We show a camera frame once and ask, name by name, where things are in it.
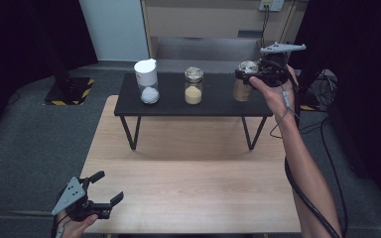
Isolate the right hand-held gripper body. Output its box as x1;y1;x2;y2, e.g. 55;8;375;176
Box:
255;42;308;88

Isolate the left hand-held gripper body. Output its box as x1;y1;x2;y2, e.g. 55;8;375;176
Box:
51;176;113;222

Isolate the brown powder glass jar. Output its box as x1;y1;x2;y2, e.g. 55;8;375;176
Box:
232;59;261;103

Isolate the black shelf with metal legs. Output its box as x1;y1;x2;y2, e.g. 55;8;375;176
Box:
113;72;275;152

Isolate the yellow granule glass jar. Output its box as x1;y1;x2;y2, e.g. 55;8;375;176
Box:
184;65;205;106

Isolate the white-lidded glass jar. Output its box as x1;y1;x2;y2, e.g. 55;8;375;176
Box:
133;58;161;105

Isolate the person's right hand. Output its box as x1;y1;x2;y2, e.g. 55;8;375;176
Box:
248;63;300;123

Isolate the person's left hand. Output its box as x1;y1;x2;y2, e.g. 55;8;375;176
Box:
56;211;100;238

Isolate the wooden cabinet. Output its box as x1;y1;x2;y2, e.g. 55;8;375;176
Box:
140;0;300;71

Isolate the black curtain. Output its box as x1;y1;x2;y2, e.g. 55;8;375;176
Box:
286;0;381;214
0;0;99;147

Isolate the white panel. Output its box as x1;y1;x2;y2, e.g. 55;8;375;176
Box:
77;0;151;63

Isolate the grey wrist strap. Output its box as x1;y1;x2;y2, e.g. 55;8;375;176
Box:
269;81;302;140

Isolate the black socket cable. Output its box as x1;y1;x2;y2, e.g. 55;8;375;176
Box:
257;5;272;49

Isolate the tangle of black cables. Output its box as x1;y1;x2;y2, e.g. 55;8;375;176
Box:
316;68;339;110

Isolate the white wall socket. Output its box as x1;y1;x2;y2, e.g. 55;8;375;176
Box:
258;0;285;13

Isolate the black floor cable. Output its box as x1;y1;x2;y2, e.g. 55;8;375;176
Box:
299;116;349;238

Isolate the right hand-held gripper cable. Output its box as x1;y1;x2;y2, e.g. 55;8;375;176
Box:
283;63;342;238

